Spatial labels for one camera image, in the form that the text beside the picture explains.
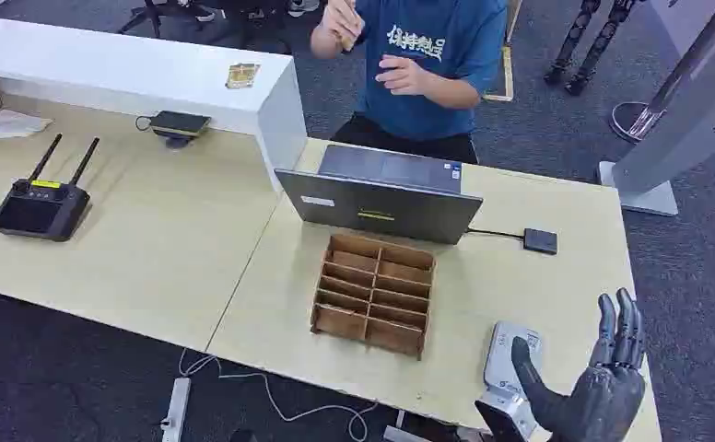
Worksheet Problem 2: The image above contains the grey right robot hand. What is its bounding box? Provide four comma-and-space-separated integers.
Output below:
510, 287, 648, 442

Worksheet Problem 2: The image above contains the person's right hand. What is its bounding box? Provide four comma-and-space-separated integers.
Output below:
320, 0, 367, 49

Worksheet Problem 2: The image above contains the person's left hand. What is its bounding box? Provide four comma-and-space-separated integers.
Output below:
373, 54, 432, 97

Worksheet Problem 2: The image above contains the person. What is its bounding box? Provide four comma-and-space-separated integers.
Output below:
177, 0, 322, 23
310, 0, 510, 166

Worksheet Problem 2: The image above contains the flat grey portable device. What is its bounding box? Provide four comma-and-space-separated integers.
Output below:
484, 321, 544, 398

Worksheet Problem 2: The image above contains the grey laptop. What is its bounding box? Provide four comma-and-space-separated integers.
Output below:
274, 144, 485, 247

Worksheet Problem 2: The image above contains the black robot leg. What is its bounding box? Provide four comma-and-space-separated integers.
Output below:
565, 0, 635, 98
543, 0, 603, 86

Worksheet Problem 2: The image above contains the small black adapter box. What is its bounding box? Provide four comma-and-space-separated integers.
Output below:
522, 227, 559, 256

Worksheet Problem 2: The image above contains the black office chair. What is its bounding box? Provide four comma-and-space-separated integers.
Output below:
116, 0, 291, 55

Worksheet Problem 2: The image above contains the black phone on stand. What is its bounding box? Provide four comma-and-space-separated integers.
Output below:
148, 110, 212, 151

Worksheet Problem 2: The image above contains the wooden compartment card box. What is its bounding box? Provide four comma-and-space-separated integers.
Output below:
310, 233, 438, 361

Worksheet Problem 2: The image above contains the white desk partition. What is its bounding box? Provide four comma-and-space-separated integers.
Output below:
0, 13, 309, 191

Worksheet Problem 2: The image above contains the dark pole with round base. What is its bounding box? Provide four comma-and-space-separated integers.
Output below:
608, 0, 715, 145

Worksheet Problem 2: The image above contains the grey kiosk stand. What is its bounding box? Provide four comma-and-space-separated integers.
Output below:
598, 0, 715, 217

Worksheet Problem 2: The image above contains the white crumpled tissue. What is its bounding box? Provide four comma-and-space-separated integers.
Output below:
0, 110, 53, 142

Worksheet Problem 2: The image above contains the black remote controller with antennas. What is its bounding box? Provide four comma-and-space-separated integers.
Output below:
0, 133, 100, 243

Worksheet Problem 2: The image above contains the white power strip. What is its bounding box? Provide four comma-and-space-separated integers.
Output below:
160, 377, 192, 442

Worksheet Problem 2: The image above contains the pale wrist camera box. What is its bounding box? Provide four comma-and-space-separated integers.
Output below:
475, 390, 542, 442

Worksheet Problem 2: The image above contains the black adapter cable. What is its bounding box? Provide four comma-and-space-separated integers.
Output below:
467, 227, 525, 240

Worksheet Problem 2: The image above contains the white cable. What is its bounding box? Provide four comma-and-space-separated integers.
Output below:
178, 348, 380, 442

